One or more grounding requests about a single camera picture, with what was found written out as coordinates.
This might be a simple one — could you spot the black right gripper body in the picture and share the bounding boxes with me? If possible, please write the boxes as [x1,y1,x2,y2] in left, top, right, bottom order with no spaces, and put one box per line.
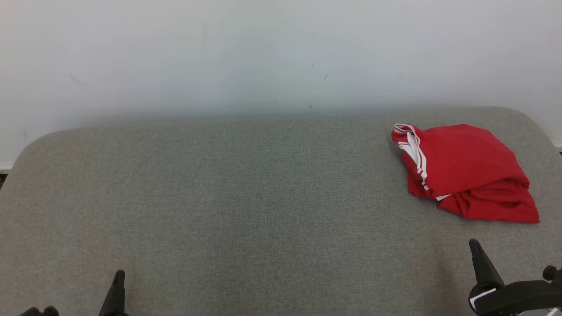
[468,280,562,316]

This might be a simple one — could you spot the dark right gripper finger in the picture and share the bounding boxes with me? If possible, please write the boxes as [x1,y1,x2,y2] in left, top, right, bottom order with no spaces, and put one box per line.
[468,238,506,288]

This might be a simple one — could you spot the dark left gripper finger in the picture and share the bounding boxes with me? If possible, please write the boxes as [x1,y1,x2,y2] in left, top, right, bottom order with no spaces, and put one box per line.
[98,269,128,316]

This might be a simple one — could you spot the red shorts with white stripes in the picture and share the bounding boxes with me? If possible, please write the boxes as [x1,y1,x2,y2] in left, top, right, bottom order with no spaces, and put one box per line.
[408,176,540,224]

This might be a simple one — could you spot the red jersey with white sleeves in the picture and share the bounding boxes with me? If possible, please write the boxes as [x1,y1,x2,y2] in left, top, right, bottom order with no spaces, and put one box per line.
[391,123,530,201]

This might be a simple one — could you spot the grey fabric sofa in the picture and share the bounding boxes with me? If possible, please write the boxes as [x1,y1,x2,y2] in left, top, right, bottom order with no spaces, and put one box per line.
[0,107,562,316]

